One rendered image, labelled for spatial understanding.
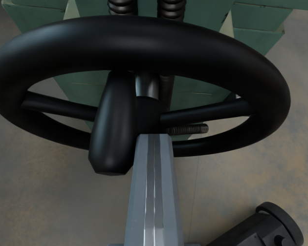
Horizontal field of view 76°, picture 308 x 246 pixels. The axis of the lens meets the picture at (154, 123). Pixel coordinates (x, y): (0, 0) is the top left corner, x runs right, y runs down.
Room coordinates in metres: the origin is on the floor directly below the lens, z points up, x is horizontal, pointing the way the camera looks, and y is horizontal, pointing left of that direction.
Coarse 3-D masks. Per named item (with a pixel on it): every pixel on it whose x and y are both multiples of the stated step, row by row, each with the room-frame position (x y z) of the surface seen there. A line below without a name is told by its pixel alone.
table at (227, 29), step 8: (72, 0) 0.17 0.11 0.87; (240, 0) 0.27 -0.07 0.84; (248, 0) 0.27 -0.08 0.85; (256, 0) 0.27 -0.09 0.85; (264, 0) 0.28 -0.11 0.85; (272, 0) 0.28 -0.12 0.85; (280, 0) 0.28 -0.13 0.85; (288, 0) 0.28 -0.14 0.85; (296, 0) 0.28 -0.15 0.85; (304, 0) 0.28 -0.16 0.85; (72, 8) 0.16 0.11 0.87; (296, 8) 0.28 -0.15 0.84; (304, 8) 0.29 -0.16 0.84; (64, 16) 0.15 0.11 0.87; (72, 16) 0.15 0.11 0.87; (224, 24) 0.19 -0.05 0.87; (232, 24) 0.19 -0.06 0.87; (224, 32) 0.18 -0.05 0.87; (232, 32) 0.18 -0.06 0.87
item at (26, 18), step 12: (12, 12) 0.21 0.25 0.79; (24, 12) 0.21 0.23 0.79; (36, 12) 0.22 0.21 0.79; (48, 12) 0.22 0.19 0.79; (60, 12) 0.22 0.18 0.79; (24, 24) 0.21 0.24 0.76; (36, 24) 0.22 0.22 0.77; (240, 36) 0.27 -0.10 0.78; (252, 36) 0.28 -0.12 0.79; (264, 36) 0.28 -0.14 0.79; (276, 36) 0.28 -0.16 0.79; (264, 48) 0.28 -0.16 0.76
